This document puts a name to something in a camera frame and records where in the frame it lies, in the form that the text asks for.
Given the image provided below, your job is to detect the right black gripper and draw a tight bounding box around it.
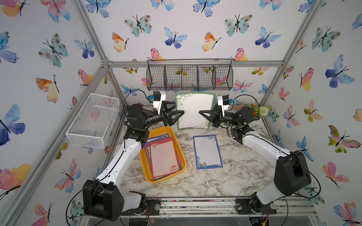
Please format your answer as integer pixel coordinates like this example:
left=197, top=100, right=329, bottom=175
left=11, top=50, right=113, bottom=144
left=201, top=106, right=242, bottom=131

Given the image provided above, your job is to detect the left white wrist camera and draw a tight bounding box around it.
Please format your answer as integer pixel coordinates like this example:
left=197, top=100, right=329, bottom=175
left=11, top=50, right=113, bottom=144
left=150, top=91, right=166, bottom=114

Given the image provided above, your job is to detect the white mesh wall basket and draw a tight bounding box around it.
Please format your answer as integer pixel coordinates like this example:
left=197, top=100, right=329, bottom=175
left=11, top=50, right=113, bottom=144
left=66, top=93, right=120, bottom=149

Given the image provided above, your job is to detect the white potted flower plant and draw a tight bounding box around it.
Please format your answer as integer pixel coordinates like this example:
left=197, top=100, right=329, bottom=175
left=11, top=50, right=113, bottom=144
left=250, top=103, right=272, bottom=120

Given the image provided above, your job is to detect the stack of stationery papers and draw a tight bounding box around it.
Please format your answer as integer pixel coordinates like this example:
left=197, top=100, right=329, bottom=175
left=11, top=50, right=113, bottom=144
left=145, top=134, right=182, bottom=181

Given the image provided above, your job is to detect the red stationery paper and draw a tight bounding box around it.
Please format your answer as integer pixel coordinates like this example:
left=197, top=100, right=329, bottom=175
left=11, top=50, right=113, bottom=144
left=150, top=137, right=180, bottom=179

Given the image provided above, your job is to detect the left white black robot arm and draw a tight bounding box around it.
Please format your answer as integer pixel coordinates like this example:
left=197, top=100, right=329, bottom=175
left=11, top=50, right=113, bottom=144
left=80, top=101, right=184, bottom=221

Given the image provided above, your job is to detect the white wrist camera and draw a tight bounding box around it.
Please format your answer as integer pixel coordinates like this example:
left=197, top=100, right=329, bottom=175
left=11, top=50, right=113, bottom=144
left=150, top=91, right=166, bottom=114
left=217, top=95, right=234, bottom=116

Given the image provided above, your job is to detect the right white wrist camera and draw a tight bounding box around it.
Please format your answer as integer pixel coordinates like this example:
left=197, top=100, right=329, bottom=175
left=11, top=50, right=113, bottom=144
left=217, top=95, right=234, bottom=116

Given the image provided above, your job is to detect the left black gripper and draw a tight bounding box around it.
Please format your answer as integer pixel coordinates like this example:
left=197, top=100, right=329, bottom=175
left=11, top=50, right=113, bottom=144
left=140, top=102, right=182, bottom=131

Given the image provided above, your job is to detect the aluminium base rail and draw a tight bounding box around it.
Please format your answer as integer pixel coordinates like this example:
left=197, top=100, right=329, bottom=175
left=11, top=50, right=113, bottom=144
left=121, top=196, right=317, bottom=218

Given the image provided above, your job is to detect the green floral stationery paper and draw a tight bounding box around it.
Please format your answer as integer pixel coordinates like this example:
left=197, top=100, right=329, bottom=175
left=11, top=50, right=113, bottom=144
left=175, top=92, right=216, bottom=130

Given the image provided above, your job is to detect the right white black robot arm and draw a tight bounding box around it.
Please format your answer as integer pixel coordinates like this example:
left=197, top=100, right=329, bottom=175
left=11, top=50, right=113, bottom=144
left=199, top=104, right=316, bottom=215

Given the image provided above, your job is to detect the black wire wall basket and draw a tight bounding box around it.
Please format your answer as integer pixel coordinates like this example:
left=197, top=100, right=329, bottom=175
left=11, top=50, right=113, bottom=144
left=144, top=59, right=234, bottom=91

